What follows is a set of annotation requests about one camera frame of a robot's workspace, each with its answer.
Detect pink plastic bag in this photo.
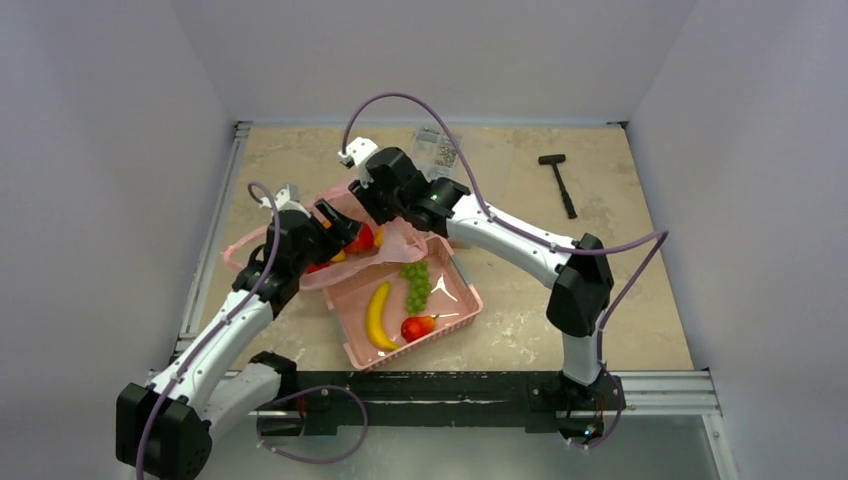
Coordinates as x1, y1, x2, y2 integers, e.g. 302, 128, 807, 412
221, 178, 431, 293

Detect green fake grapes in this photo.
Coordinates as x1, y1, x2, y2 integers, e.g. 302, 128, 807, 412
399, 260, 432, 316

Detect yellow fake banana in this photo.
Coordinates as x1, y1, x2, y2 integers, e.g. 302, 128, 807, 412
365, 282, 399, 351

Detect red orange fake pear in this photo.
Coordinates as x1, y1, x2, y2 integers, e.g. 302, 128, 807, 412
400, 315, 439, 343

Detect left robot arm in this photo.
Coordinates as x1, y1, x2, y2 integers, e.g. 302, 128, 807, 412
116, 200, 363, 479

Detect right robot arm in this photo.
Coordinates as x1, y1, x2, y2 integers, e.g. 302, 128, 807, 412
338, 139, 625, 408

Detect red fake apple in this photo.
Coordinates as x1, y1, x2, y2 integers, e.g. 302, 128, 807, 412
344, 223, 375, 254

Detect orange fake fruit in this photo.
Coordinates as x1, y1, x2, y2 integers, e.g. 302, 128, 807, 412
330, 250, 347, 264

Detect red fake fruit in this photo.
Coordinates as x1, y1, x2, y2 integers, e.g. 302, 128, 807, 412
306, 262, 331, 274

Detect orange yellow fake mango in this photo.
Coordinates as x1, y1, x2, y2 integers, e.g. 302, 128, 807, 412
373, 226, 385, 249

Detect black hammer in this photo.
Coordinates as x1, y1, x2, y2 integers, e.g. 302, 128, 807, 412
537, 153, 578, 220

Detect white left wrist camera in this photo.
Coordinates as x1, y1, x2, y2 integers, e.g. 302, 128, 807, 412
258, 183, 311, 217

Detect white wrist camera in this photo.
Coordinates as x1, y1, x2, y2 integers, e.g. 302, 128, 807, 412
337, 137, 379, 185
258, 183, 311, 217

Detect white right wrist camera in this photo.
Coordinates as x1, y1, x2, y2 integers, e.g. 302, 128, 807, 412
337, 137, 379, 185

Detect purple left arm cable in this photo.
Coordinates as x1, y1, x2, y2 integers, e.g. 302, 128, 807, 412
134, 182, 371, 480

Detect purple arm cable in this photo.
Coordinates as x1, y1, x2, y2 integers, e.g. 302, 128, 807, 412
341, 91, 670, 452
134, 182, 371, 480

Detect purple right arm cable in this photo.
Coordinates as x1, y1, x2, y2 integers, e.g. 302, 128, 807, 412
341, 91, 670, 452

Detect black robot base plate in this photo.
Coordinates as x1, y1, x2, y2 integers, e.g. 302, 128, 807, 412
256, 371, 627, 443

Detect aluminium table frame rail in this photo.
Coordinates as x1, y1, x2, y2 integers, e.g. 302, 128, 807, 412
115, 136, 720, 479

